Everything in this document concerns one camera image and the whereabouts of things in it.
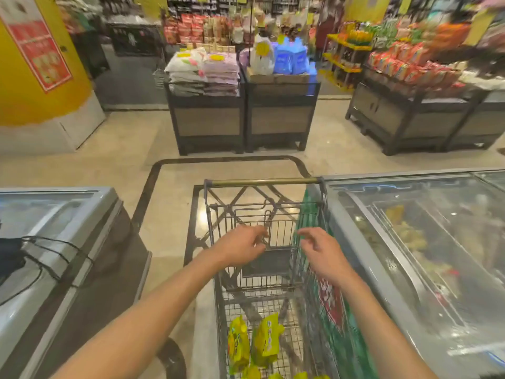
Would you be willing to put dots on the white detergent jug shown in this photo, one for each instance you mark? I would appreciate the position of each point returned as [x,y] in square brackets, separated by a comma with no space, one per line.
[262,57]

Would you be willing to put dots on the green checked chest freezer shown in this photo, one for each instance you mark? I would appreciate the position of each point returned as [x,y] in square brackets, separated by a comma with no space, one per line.
[473,232]

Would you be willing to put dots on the pale frozen food packs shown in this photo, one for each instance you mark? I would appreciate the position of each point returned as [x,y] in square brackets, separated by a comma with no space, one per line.
[410,236]

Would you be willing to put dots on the person's left forearm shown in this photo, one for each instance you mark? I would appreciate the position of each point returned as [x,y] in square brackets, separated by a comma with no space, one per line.
[138,327]

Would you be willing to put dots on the stack of white pink bags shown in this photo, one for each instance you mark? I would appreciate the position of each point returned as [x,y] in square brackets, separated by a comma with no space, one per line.
[221,71]

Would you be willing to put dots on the black device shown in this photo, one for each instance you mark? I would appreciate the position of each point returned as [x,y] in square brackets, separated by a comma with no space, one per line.
[10,256]

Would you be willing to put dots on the group of yellow pouches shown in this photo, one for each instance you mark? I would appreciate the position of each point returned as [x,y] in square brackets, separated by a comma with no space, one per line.
[266,339]

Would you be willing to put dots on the person's left hand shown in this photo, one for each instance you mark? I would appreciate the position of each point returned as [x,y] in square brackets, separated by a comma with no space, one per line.
[236,248]

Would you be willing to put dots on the black display bin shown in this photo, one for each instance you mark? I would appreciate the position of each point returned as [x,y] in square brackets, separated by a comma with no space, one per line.
[134,39]

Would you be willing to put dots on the blue refill pouch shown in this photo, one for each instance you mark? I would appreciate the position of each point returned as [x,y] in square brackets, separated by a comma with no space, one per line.
[282,58]
[300,59]

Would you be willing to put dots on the cardboard tray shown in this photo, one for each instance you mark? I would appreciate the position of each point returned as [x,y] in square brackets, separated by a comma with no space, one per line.
[278,78]

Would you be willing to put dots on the red white poster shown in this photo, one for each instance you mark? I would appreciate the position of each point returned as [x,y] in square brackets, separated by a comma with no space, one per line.
[39,55]

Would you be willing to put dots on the row of red brown packets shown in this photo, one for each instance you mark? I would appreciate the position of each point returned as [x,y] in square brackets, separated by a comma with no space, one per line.
[197,29]

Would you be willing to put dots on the pile of red snack packets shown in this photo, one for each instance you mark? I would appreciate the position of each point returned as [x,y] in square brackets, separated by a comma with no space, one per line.
[414,69]

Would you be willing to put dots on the person's right hand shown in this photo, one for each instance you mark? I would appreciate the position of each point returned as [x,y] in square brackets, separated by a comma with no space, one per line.
[325,260]

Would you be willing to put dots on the yellow display rack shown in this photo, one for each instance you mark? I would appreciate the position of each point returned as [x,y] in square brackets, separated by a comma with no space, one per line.
[347,42]

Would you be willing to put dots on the dark sided grey chest freezer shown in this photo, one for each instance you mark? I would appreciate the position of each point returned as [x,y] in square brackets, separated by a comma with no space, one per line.
[98,272]

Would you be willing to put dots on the person's right forearm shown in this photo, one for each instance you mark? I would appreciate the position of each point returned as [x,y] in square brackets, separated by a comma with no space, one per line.
[378,335]

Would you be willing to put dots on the dark wood panel display stand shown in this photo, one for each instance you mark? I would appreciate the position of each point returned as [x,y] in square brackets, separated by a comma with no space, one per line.
[280,120]
[394,118]
[207,122]
[481,126]

